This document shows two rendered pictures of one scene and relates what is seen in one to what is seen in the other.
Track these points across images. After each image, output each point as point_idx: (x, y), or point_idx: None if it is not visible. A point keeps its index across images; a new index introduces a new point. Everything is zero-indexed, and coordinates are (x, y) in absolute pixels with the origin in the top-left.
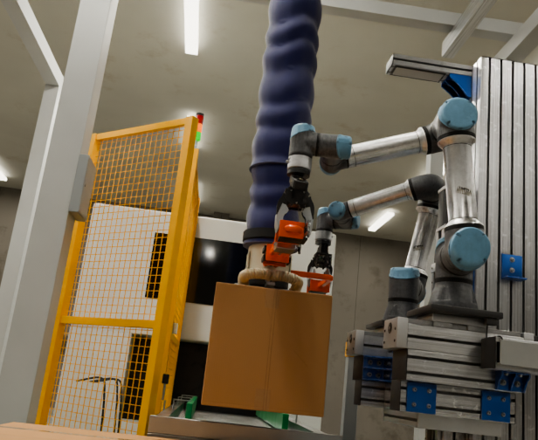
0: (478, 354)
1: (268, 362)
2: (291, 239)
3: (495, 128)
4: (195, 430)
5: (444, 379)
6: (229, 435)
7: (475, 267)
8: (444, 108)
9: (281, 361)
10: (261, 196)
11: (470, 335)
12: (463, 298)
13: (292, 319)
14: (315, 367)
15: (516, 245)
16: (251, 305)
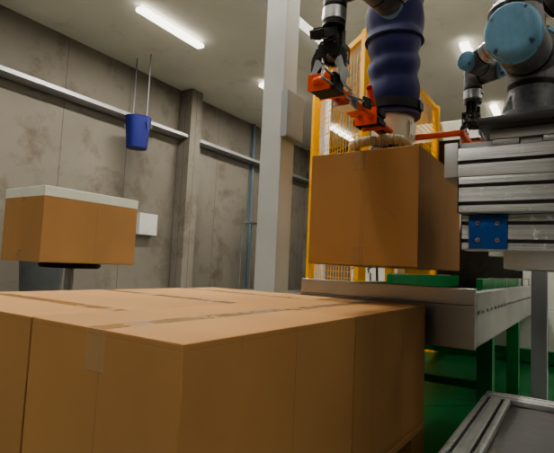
0: None
1: (361, 220)
2: (324, 92)
3: None
4: (335, 288)
5: (508, 206)
6: (363, 291)
7: (522, 54)
8: None
9: (372, 217)
10: (370, 70)
11: (545, 146)
12: (531, 102)
13: (379, 176)
14: (406, 218)
15: None
16: (343, 170)
